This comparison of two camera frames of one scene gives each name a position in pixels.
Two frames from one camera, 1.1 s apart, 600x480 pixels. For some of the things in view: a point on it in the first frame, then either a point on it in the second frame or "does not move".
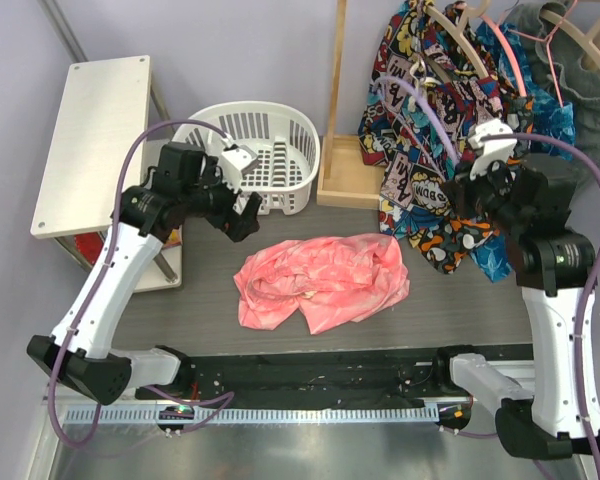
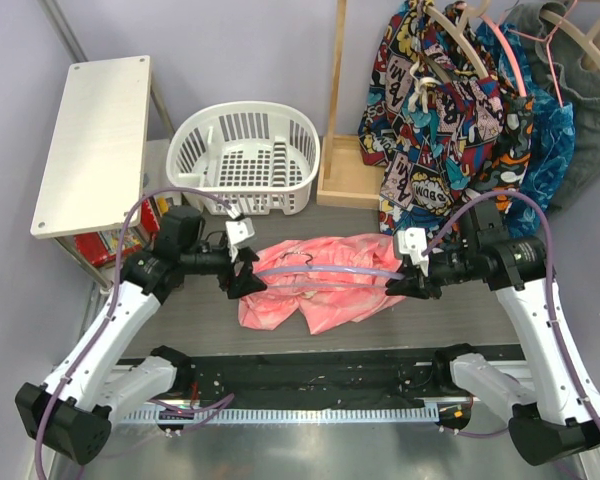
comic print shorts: x=430 y=82 does not move
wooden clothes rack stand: x=348 y=180 does not move
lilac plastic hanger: x=398 y=80 → x=327 y=285
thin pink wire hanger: x=547 y=39 does not move
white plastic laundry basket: x=286 y=142 does not move
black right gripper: x=459 y=191 → x=413 y=282
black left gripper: x=236 y=226 → x=246 y=282
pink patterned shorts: x=330 y=281 does not move
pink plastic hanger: x=509 y=46 does not move
